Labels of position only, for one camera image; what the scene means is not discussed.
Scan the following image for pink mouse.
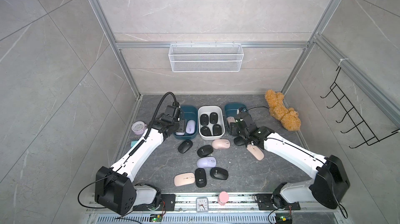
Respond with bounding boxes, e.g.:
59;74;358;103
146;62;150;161
211;139;231;150
246;144;265;161
174;173;195;187
227;116;235;125

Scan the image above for black mouse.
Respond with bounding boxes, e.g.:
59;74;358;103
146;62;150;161
195;168;207;188
212;124;223;136
197;145;214;158
178;140;193;154
209;112;219;125
210;167;229;180
233;137;248;146
200;126;212;137
200;114;209;126

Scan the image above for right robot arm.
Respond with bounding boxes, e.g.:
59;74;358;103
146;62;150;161
227;106;351;218

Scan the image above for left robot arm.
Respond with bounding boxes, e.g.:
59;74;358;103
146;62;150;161
84;92;181;216

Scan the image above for right teal storage box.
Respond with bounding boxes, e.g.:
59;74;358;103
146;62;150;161
225;102;247;137

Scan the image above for teal storage box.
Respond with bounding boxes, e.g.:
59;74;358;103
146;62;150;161
174;105;199;140
225;102;247;137

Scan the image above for left teal storage box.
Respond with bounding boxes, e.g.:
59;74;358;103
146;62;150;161
174;105;199;140

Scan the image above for white storage box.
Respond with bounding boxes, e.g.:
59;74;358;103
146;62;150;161
197;105;226;141

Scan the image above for purple round alarm clock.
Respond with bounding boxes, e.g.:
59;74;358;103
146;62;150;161
131;121;147;136

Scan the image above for brown teddy bear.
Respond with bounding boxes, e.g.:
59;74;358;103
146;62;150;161
265;90;301;131

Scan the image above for pink cylinder cup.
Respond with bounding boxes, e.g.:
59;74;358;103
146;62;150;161
218;191;229;206

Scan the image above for white square desk clock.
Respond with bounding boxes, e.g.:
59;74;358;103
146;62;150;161
196;197;209;214

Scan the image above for left green circuit board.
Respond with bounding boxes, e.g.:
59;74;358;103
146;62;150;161
149;214;163;223

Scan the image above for green circuit board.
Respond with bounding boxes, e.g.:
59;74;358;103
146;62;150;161
276;215;293;224
149;214;163;223

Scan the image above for right green circuit board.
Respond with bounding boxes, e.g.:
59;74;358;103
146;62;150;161
276;215;293;224

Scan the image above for white wire mesh basket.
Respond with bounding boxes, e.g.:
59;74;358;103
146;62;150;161
168;44;244;73

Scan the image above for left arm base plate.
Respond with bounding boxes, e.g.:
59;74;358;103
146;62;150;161
135;194;176;211

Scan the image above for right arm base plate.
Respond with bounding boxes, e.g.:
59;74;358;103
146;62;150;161
254;193;301;210

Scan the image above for black wire hook rack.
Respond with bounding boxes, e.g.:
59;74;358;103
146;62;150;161
320;67;400;149

